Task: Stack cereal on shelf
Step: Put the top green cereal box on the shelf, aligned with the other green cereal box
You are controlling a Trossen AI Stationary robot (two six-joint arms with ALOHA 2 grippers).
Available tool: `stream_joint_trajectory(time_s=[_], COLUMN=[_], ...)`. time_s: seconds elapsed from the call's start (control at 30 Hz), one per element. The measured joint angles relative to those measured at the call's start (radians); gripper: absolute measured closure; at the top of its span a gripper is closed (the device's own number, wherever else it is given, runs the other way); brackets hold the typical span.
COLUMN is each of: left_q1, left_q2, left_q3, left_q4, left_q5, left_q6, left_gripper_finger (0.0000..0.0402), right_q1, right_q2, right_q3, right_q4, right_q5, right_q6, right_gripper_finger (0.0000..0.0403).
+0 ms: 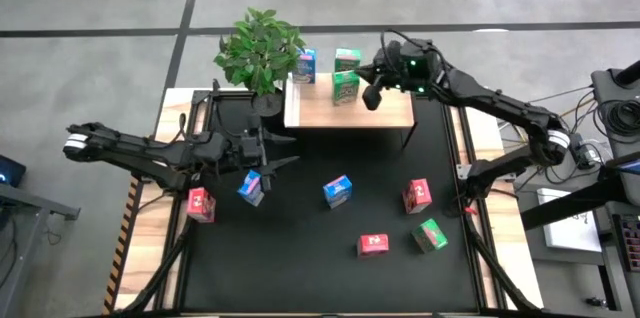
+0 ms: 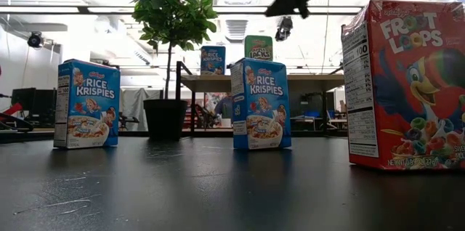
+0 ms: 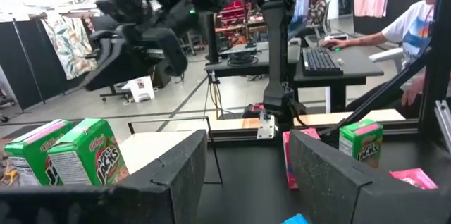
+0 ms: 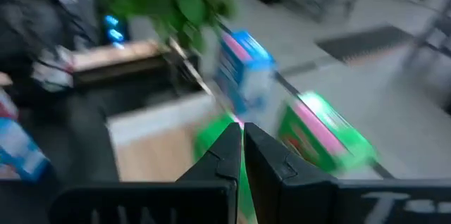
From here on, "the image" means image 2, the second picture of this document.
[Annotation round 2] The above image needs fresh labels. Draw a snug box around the red object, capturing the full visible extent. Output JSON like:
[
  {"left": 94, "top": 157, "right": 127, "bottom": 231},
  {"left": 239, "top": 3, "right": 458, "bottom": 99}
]
[{"left": 0, "top": 102, "right": 23, "bottom": 118}]

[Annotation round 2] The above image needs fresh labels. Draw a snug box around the Apple Jacks cereal box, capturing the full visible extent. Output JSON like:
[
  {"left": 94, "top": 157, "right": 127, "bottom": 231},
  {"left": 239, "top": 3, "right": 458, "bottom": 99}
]
[{"left": 243, "top": 34, "right": 274, "bottom": 62}]

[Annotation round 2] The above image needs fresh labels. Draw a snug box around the person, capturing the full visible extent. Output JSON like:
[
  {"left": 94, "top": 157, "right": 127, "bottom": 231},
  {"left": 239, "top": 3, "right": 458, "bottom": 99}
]
[{"left": 214, "top": 94, "right": 233, "bottom": 120}]

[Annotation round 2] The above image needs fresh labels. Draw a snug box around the Rice Krispies cereal box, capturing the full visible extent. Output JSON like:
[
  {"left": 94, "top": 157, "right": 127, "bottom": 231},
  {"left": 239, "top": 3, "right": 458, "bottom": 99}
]
[
  {"left": 53, "top": 58, "right": 121, "bottom": 150},
  {"left": 200, "top": 45, "right": 227, "bottom": 76},
  {"left": 230, "top": 57, "right": 293, "bottom": 151}
]

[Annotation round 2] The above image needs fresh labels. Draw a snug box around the green leafy artificial tree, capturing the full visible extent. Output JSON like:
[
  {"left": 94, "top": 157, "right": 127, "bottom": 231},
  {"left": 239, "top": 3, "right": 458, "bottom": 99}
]
[{"left": 131, "top": 0, "right": 219, "bottom": 100}]

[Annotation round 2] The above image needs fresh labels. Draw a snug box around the black plant pot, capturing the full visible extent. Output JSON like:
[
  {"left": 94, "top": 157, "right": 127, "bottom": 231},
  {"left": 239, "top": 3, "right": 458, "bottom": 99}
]
[{"left": 142, "top": 98, "right": 189, "bottom": 141}]

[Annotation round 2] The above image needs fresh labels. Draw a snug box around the white cloth drape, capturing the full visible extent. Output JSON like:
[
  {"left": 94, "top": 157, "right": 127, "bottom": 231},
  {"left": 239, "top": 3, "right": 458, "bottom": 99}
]
[{"left": 120, "top": 87, "right": 163, "bottom": 132}]

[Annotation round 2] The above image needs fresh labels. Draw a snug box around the black partition panel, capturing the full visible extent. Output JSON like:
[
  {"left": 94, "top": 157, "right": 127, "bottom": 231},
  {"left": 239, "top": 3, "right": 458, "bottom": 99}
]
[{"left": 10, "top": 87, "right": 58, "bottom": 118}]

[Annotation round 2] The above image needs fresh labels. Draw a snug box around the round black camera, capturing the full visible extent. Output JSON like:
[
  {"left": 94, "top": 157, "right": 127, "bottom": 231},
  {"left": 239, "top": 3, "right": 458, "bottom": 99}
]
[{"left": 27, "top": 31, "right": 45, "bottom": 49}]

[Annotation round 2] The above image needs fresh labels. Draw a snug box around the Froot Loops cereal box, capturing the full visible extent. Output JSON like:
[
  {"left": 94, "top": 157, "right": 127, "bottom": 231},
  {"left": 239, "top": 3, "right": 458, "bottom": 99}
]
[{"left": 341, "top": 0, "right": 465, "bottom": 171}]

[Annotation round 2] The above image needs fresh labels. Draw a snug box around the black cable loop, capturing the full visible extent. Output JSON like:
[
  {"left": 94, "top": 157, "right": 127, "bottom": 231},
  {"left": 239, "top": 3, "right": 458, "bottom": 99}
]
[{"left": 0, "top": 112, "right": 34, "bottom": 133}]

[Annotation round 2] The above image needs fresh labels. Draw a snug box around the wooden shelf with black frame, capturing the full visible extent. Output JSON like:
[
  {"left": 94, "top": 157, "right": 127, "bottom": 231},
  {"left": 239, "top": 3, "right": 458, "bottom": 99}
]
[{"left": 175, "top": 60, "right": 346, "bottom": 137}]

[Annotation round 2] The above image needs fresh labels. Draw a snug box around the hanging black camera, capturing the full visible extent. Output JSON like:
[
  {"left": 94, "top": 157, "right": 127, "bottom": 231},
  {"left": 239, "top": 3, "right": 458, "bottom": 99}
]
[{"left": 275, "top": 15, "right": 294, "bottom": 42}]

